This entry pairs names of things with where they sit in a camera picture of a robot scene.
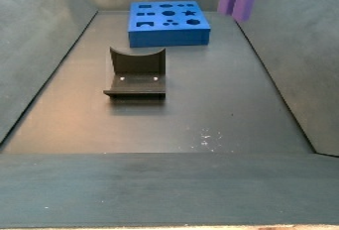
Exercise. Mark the black curved holder stand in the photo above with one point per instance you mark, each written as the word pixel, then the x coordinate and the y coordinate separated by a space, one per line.
pixel 140 75

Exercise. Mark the blue shape-sorter block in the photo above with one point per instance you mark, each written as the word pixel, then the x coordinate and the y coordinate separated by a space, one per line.
pixel 168 23

